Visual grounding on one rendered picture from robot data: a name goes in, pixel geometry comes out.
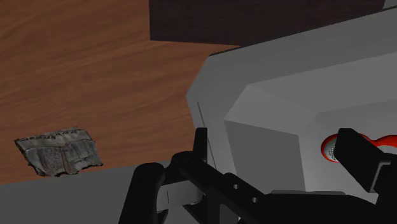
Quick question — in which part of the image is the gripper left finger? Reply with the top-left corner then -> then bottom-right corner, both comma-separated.
118,127 -> 265,224

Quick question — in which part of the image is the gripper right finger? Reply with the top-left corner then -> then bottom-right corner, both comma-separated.
333,127 -> 397,206

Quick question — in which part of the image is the red tool with mesh head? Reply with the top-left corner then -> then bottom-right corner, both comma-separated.
320,133 -> 397,163

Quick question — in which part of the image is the white sink basin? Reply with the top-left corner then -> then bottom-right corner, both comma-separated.
185,6 -> 397,201

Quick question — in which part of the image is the crumpled grey newspaper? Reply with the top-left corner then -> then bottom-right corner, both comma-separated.
13,127 -> 104,178

